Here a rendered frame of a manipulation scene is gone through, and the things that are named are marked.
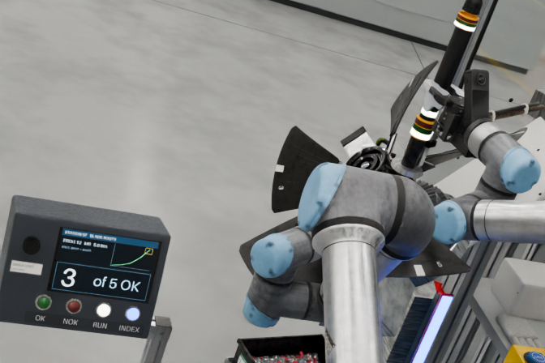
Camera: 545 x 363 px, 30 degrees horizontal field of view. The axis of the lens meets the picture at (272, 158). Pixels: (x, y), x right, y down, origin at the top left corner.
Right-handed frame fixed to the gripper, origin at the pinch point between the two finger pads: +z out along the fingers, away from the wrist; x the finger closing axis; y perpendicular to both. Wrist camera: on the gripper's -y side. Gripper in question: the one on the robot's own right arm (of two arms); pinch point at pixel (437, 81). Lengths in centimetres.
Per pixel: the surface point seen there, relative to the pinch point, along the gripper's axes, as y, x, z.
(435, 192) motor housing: 28.7, 14.7, 3.5
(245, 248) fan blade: 52, -24, 11
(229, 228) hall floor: 150, 61, 171
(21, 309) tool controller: 38, -85, -31
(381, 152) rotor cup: 22.1, -0.6, 7.9
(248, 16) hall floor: 153, 179, 451
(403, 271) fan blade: 31.5, -8.9, -24.7
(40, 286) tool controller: 34, -83, -30
